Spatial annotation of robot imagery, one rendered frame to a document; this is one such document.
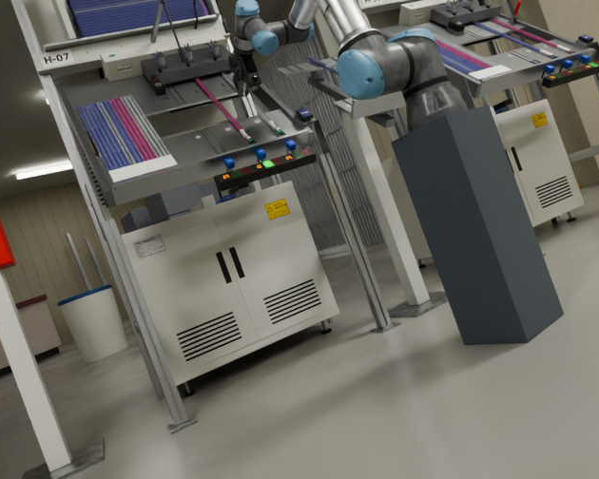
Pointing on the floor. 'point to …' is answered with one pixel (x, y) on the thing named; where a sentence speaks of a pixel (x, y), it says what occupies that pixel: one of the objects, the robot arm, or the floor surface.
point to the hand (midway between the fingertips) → (244, 95)
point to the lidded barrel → (95, 323)
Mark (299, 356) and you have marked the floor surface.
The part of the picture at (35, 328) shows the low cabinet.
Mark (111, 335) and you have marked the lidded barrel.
